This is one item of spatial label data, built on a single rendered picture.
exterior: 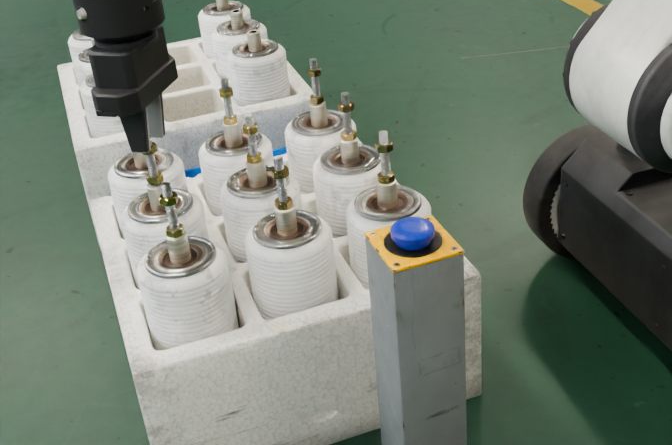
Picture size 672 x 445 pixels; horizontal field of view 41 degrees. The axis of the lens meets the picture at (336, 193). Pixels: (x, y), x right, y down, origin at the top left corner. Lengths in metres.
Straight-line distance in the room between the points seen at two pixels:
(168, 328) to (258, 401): 0.13
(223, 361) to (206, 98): 0.69
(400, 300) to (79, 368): 0.58
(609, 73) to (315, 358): 0.42
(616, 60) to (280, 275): 0.40
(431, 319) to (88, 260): 0.77
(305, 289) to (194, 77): 0.77
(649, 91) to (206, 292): 0.47
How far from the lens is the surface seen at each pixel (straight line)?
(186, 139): 1.44
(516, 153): 1.65
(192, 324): 0.96
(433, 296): 0.83
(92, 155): 1.43
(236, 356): 0.96
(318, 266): 0.97
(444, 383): 0.90
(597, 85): 0.92
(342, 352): 1.00
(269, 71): 1.46
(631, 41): 0.91
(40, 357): 1.31
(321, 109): 1.19
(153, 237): 1.04
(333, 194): 1.09
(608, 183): 1.18
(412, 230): 0.82
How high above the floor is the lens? 0.77
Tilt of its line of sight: 30 degrees down
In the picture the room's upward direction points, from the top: 6 degrees counter-clockwise
